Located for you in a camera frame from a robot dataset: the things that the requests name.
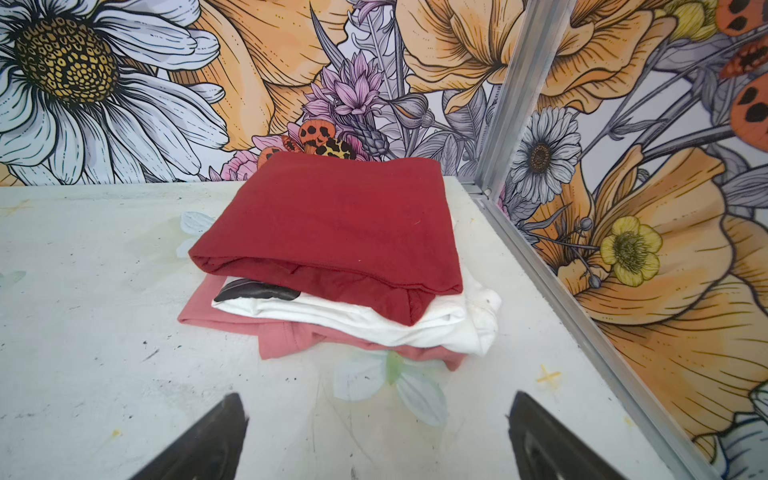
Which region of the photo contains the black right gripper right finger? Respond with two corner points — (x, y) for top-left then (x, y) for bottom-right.
(507, 391), (625, 480)

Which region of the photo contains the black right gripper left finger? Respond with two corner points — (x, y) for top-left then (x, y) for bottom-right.
(131, 393), (249, 480)

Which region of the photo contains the pink folded t-shirt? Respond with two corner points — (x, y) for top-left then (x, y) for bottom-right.
(178, 275), (477, 370)

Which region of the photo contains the white folded t-shirt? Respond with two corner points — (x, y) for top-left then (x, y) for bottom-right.
(212, 270), (502, 356)

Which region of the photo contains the dark red folded t-shirt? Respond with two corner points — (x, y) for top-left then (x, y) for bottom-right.
(189, 152), (463, 326)

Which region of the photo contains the aluminium right table rail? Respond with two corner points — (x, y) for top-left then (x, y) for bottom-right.
(461, 180), (720, 479)

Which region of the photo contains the aluminium right corner post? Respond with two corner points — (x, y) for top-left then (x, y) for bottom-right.
(475, 0), (575, 201)

